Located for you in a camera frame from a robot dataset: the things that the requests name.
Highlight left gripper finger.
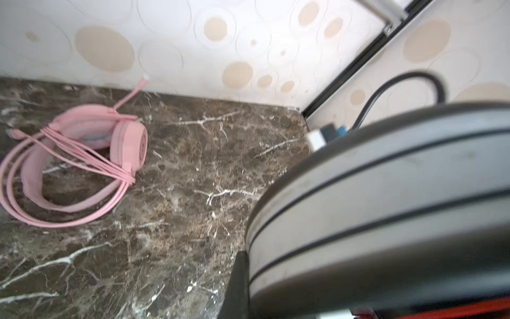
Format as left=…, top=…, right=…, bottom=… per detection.
left=217, top=251, right=250, bottom=319

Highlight white black headphones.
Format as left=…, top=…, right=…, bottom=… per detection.
left=245, top=102, right=509, bottom=318

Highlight pink headset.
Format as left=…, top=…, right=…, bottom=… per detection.
left=1, top=77, right=149, bottom=229

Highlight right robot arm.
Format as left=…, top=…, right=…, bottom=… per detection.
left=350, top=70, right=447, bottom=131

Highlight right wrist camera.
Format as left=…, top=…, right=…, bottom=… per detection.
left=305, top=124, right=349, bottom=153

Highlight horizontal aluminium rail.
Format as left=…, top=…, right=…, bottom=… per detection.
left=356, top=0, right=409, bottom=25

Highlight right black corner post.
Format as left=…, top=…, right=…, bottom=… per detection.
left=301, top=0, right=432, bottom=120

